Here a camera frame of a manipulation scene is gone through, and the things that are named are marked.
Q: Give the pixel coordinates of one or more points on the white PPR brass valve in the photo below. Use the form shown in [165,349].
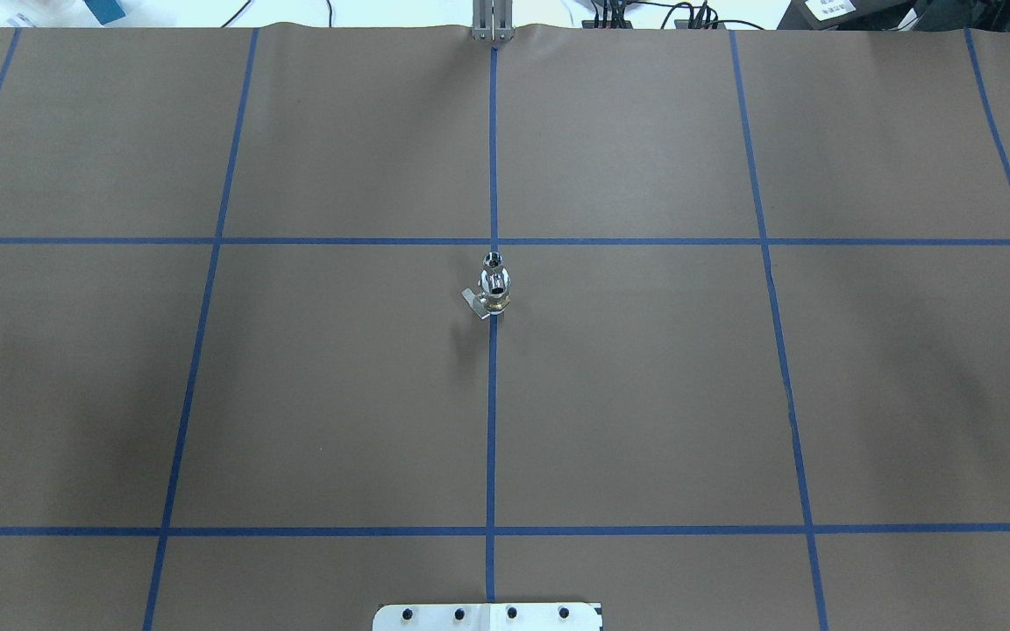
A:
[486,300]

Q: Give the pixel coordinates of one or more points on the chrome angle pipe fitting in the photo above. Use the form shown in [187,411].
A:
[494,278]

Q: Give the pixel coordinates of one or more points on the brown table mat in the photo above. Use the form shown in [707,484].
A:
[754,372]

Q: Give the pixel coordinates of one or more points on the metal plate with holes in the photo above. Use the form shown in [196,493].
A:
[490,616]

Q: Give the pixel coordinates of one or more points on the black power strip with plugs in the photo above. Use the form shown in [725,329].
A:
[649,15]

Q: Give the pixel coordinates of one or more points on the blue box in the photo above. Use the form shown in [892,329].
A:
[106,11]

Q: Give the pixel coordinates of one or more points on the metal bracket at table edge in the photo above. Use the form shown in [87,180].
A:
[492,20]

